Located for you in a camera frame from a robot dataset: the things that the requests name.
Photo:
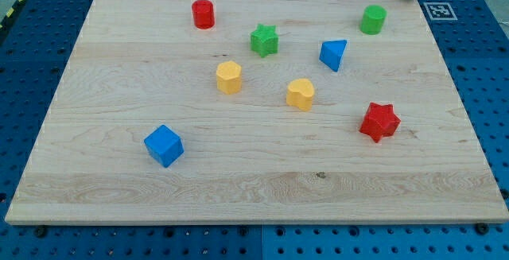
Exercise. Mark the wooden board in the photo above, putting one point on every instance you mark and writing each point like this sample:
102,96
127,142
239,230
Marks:
249,157

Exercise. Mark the yellow hexagon block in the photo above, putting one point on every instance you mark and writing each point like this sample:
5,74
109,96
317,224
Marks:
229,77

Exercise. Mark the yellow heart block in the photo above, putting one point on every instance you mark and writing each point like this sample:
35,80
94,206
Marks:
300,94

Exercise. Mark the green star block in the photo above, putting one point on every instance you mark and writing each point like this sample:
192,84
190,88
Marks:
264,40

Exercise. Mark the blue cube block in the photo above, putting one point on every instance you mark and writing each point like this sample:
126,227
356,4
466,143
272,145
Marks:
164,146

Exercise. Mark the blue triangle block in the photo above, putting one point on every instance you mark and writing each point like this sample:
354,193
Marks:
332,52

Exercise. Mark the red cylinder block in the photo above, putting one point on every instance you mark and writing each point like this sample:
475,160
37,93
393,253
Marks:
203,14

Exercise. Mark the red star block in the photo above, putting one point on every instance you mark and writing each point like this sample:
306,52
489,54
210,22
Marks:
379,121

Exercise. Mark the green cylinder block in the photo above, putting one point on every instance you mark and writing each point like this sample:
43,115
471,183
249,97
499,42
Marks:
373,19

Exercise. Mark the white fiducial marker tag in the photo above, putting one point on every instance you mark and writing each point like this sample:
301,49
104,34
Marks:
440,11

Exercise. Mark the black bolt left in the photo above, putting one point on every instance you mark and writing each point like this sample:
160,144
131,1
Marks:
40,231

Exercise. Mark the black bolt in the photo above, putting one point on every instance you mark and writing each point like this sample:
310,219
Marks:
40,231
482,228

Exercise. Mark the black bolt right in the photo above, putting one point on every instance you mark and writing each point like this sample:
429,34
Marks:
482,228

